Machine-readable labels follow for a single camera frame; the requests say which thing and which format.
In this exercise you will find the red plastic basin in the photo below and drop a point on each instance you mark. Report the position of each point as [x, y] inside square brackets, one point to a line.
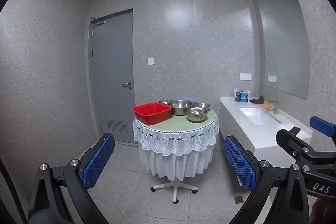
[151, 113]

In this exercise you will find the white swivel table base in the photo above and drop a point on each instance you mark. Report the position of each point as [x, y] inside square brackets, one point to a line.
[175, 187]

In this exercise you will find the blue tissue pack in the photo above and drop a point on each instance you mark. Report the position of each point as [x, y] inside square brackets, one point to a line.
[241, 96]

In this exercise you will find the brown cloth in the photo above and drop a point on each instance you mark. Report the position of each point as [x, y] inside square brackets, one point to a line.
[257, 100]

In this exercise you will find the small steel bowl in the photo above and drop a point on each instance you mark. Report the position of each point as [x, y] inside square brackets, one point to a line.
[203, 106]
[164, 102]

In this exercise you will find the white light switch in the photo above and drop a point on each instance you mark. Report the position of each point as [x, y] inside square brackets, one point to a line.
[151, 61]

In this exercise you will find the embossed steel bowl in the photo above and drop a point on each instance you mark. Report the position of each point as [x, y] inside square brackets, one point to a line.
[197, 114]

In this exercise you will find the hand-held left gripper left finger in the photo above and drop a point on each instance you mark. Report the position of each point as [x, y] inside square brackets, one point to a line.
[98, 161]

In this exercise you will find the floor drain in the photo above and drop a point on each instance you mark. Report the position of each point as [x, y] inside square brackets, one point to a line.
[239, 199]

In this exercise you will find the white wall socket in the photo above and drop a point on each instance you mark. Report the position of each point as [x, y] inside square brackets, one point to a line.
[245, 76]

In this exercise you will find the wall mirror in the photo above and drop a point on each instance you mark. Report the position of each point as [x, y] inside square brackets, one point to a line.
[286, 45]

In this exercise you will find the white sink basin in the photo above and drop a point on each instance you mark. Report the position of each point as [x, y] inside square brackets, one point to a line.
[258, 116]

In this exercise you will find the white sink counter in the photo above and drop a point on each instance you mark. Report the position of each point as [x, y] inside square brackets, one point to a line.
[252, 134]

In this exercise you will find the large steel bowl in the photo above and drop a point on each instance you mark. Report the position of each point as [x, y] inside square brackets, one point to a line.
[180, 108]

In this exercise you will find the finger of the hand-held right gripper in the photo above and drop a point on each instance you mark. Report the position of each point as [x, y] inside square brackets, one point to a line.
[291, 141]
[323, 125]

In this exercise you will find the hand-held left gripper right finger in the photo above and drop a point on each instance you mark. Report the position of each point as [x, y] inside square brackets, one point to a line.
[240, 163]

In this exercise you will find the metal faucet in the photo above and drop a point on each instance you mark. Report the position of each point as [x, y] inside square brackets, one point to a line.
[275, 106]

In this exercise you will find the door closer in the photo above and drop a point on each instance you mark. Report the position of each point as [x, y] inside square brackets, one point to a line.
[96, 21]

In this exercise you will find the grey door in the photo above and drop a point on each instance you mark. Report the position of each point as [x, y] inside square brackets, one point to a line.
[110, 69]

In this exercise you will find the blue plate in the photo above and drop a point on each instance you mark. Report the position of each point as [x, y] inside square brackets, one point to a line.
[188, 98]

